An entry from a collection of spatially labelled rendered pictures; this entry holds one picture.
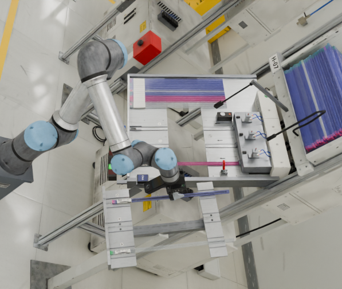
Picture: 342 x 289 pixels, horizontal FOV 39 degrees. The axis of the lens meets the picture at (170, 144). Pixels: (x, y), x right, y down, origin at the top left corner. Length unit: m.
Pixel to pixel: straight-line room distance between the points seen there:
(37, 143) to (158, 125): 0.74
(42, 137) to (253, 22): 1.99
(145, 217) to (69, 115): 0.81
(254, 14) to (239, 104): 1.01
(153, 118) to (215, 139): 0.33
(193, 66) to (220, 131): 1.31
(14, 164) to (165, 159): 0.63
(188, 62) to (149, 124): 1.30
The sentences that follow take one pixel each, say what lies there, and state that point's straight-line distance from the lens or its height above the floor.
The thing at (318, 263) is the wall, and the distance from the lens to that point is 3.80.
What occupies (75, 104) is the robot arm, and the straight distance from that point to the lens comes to 1.94.
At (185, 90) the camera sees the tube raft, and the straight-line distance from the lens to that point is 2.60.
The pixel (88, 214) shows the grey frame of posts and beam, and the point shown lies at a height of 0.42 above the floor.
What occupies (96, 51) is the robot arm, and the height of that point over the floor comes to 1.17.
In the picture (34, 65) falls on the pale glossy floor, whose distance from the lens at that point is 3.37.
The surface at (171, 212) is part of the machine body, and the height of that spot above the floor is 0.62.
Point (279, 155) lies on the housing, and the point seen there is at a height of 1.25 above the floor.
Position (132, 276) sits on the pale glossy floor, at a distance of 3.09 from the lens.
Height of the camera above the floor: 2.09
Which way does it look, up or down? 31 degrees down
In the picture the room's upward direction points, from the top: 58 degrees clockwise
